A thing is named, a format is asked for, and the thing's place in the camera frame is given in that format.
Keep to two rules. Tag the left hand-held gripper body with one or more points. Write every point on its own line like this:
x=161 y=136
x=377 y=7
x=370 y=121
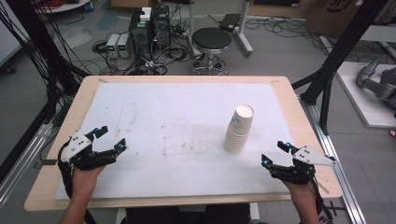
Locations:
x=76 y=146

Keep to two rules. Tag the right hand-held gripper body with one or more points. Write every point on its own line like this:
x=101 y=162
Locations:
x=306 y=157

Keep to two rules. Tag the stack of white paper cups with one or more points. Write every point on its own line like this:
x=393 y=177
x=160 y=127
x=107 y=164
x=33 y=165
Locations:
x=236 y=141

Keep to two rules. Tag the person's right hand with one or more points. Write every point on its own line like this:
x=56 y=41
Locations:
x=300 y=191

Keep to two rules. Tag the person's left hand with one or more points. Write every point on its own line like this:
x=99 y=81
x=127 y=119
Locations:
x=85 y=182

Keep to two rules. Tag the black tape strip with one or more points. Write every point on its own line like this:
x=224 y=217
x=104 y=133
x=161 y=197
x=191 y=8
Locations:
x=49 y=162

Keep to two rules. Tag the thin wooden stick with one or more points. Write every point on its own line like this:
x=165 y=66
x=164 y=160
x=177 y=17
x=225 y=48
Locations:
x=323 y=188

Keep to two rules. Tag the wooden table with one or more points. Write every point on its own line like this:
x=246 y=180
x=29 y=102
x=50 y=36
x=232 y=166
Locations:
x=314 y=118

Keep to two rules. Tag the white table mat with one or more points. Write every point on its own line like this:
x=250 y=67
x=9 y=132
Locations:
x=174 y=140

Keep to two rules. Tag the white floor platform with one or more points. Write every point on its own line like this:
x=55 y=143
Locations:
x=361 y=99

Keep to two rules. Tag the grey power supply unit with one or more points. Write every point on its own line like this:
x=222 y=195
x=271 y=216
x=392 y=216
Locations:
x=124 y=46
x=112 y=46

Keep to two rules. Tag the person's dark trousers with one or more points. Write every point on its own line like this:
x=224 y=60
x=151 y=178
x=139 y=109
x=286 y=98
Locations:
x=186 y=216

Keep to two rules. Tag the black computer tower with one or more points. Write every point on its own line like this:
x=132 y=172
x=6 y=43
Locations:
x=140 y=34
x=161 y=26

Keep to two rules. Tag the white metal stand leg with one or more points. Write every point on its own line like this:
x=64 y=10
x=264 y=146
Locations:
x=245 y=34

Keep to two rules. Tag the small white box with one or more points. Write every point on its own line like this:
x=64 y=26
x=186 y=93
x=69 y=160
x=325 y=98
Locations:
x=145 y=14

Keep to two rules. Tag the black round stool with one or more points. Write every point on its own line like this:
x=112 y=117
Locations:
x=211 y=39

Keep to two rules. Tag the white round table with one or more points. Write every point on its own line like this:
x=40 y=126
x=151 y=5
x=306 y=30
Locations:
x=62 y=6

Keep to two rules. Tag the black flat device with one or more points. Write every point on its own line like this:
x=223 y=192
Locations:
x=230 y=22

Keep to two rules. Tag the brown cardboard box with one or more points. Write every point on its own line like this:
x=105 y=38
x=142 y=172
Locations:
x=333 y=15

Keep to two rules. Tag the aluminium rail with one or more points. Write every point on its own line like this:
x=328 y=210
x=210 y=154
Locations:
x=342 y=174
x=21 y=161

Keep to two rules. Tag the black metal frame post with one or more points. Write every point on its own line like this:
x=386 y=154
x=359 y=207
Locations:
x=40 y=40
x=342 y=46

